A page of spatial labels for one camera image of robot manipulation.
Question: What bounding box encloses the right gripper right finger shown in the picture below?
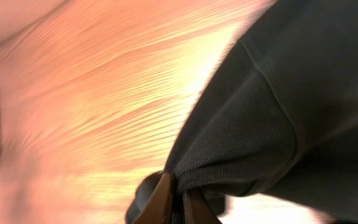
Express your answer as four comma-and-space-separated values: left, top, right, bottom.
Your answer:
183, 190, 222, 224

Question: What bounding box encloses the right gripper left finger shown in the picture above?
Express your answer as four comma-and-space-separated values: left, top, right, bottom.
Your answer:
132, 172, 173, 224

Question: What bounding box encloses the black t-shirt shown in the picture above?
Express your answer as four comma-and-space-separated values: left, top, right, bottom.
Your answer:
124, 0, 358, 224

